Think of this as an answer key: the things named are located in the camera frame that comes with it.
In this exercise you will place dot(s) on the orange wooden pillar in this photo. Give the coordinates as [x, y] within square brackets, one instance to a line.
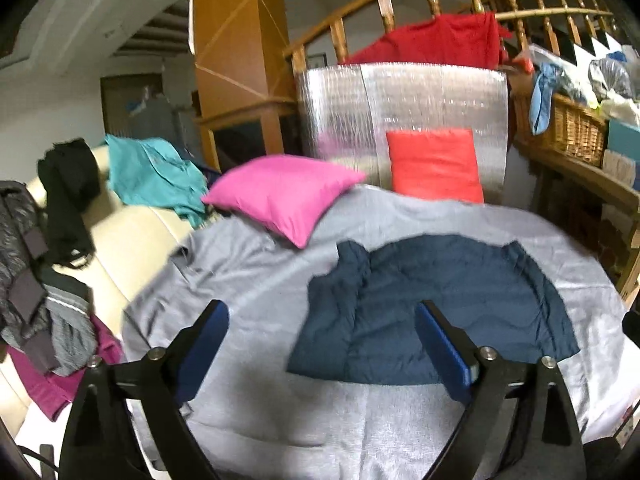
[240, 69]

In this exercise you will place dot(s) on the teal shoe box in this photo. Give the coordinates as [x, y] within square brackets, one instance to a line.
[624, 139]

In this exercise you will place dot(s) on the cream sofa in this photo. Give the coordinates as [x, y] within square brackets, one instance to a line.
[132, 244]

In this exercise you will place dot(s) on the wooden stair railing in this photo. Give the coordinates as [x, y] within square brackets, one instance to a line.
[562, 26]

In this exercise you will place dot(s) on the grey bed blanket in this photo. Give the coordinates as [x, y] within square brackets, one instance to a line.
[322, 374]

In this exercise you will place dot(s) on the red cloth on railing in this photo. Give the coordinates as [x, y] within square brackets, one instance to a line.
[473, 40]

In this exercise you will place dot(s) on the wooden side table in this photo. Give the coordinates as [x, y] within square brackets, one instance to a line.
[597, 210]

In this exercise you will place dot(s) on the magenta garment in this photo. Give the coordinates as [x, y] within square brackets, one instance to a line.
[51, 392]

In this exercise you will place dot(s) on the light blue cloth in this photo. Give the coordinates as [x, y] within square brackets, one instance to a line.
[546, 81]

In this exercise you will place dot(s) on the black garment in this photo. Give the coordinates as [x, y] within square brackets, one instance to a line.
[70, 176]

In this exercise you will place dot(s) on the teal shirt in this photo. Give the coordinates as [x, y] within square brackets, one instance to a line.
[152, 173]

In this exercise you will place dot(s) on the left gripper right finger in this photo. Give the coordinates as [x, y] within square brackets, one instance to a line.
[530, 401]

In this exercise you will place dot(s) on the grey patterned garment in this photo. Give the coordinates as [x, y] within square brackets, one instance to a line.
[44, 315]

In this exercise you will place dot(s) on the pink pillow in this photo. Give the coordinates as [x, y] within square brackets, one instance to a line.
[284, 193]

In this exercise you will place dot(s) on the wicker basket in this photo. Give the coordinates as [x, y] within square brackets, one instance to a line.
[573, 130]

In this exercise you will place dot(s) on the silver foil insulation mat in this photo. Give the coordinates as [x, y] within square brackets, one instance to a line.
[346, 112]

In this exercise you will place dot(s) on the red-orange pillow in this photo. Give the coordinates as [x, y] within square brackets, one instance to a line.
[435, 164]

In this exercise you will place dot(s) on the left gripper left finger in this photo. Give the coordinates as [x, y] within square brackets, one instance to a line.
[99, 440]

